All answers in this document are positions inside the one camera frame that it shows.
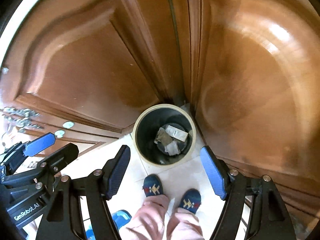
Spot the white wrapper trash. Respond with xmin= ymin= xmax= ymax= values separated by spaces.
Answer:
xmin=164 ymin=140 xmax=180 ymax=156

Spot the silver foil packet trash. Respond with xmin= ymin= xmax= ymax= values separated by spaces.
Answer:
xmin=165 ymin=125 xmax=188 ymax=142

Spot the grey crumpled paper trash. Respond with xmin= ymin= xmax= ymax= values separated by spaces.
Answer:
xmin=154 ymin=127 xmax=173 ymax=147

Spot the cream round trash bin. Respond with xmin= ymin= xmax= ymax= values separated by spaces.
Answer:
xmin=133 ymin=104 xmax=196 ymax=166

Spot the right blue patterned slipper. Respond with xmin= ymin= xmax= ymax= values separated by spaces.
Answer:
xmin=178 ymin=189 xmax=201 ymax=214

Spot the blue patterned slipper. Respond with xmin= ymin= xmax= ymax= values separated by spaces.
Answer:
xmin=143 ymin=174 xmax=164 ymax=197
xmin=178 ymin=189 xmax=201 ymax=214

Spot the right pink trouser leg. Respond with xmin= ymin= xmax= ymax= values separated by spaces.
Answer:
xmin=167 ymin=207 xmax=204 ymax=240

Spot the pink trouser leg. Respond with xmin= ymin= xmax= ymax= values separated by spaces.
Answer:
xmin=119 ymin=194 xmax=169 ymax=240
xmin=167 ymin=207 xmax=204 ymax=240

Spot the left pink trouser leg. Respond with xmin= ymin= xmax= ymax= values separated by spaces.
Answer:
xmin=119 ymin=194 xmax=169 ymax=240

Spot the left blue patterned slipper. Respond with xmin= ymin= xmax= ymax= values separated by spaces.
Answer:
xmin=143 ymin=174 xmax=164 ymax=197

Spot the left wooden cabinet door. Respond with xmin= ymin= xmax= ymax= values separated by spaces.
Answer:
xmin=1 ymin=0 xmax=185 ymax=152

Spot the wooden cabinet door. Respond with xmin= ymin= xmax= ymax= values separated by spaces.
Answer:
xmin=1 ymin=0 xmax=185 ymax=152
xmin=188 ymin=0 xmax=319 ymax=230

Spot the right wooden cabinet door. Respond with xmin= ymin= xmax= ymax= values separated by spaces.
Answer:
xmin=188 ymin=0 xmax=319 ymax=230

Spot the ornate metal cabinet handle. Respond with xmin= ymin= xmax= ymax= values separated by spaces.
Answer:
xmin=1 ymin=107 xmax=44 ymax=132

